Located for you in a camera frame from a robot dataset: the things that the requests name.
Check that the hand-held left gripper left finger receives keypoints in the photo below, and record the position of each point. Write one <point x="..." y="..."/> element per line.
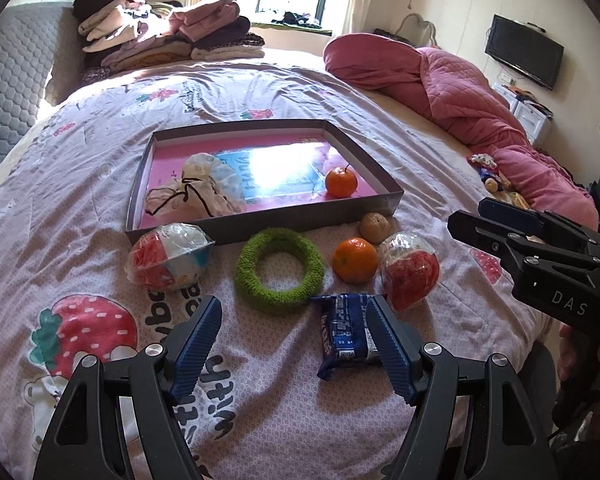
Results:
<point x="200" y="345"/>

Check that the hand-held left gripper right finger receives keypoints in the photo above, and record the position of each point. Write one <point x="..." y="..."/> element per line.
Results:
<point x="390" y="350"/>

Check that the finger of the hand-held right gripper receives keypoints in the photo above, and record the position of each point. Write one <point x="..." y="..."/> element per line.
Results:
<point x="510" y="212"/>
<point x="480" y="232"/>

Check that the red plastic-wrapped ball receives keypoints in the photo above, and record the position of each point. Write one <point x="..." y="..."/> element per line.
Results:
<point x="412" y="275"/>

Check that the blue white plastic-wrapped ball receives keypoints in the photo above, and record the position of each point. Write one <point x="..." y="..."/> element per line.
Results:
<point x="170" y="260"/>

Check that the grey cardboard box tray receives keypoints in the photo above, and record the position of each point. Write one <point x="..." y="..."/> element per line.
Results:
<point x="280" y="225"/>

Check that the person's right hand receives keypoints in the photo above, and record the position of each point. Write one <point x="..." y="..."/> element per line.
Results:
<point x="565" y="355"/>

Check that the yellow packet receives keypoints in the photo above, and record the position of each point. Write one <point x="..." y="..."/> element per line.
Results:
<point x="517" y="200"/>

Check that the small walnut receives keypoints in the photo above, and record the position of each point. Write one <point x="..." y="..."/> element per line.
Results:
<point x="492" y="185"/>

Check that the red white knitted toy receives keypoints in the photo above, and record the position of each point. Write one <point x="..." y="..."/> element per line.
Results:
<point x="480" y="161"/>

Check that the white drawer cabinet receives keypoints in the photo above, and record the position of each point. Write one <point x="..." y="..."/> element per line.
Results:
<point x="530" y="115"/>

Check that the strawberry print bed sheet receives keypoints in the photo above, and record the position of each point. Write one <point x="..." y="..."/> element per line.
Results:
<point x="280" y="410"/>

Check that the pink quilt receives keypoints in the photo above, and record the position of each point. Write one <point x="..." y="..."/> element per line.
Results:
<point x="455" y="90"/>

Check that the small orange with stem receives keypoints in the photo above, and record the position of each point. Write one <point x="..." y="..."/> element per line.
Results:
<point x="341" y="182"/>

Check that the dark bag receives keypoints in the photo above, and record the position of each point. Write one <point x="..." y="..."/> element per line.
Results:
<point x="387" y="34"/>

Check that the green windowsill mat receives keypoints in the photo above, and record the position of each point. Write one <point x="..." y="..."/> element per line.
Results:
<point x="290" y="29"/>

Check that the dark clothes on windowsill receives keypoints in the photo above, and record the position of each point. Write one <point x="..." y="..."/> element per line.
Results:
<point x="295" y="17"/>

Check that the pile of folded clothes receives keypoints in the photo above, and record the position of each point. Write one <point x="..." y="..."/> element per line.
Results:
<point x="180" y="30"/>

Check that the grey quilted headboard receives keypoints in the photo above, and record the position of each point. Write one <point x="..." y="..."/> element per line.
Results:
<point x="15" y="85"/>

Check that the black wall television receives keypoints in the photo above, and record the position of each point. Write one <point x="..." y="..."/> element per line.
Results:
<point x="525" y="52"/>

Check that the white heart-shaped metal frame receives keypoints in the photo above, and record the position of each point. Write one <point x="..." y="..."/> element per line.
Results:
<point x="432" y="27"/>

